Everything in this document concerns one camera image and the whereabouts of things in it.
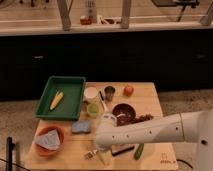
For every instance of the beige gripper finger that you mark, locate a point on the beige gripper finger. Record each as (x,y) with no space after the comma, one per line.
(105,157)

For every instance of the silver fork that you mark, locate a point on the silver fork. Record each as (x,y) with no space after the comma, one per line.
(91,154)

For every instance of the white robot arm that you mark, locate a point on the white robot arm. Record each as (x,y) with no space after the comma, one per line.
(182,127)

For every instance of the green plastic cup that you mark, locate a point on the green plastic cup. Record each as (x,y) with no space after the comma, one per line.
(92,110)

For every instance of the small metal cup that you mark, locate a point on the small metal cup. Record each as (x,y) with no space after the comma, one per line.
(109,93)

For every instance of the green cucumber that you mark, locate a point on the green cucumber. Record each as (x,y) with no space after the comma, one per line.
(138,151)

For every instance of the blue sponge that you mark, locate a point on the blue sponge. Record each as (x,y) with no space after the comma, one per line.
(83,126)

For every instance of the dark brown bowl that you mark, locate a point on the dark brown bowl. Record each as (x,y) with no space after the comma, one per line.
(124,113)

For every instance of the grey folded cloth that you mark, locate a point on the grey folded cloth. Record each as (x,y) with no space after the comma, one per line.
(49,140)

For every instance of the orange bowl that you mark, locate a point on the orange bowl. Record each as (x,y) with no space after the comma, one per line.
(41,151)

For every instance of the red tomato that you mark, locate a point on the red tomato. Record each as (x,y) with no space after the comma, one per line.
(128,90)

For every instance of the green plastic tray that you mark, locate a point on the green plastic tray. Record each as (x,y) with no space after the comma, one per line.
(70,106)

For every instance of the yellow corn cob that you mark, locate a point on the yellow corn cob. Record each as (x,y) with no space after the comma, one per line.
(58,97)

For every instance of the red object on shelf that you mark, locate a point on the red object on shelf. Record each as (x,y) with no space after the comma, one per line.
(85,20)

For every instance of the white bottle on shelf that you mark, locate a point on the white bottle on shelf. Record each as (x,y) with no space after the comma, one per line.
(91,11)

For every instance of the black handled brush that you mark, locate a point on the black handled brush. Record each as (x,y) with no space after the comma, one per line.
(105,108)

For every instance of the black stand post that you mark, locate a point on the black stand post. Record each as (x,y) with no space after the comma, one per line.
(9,150)

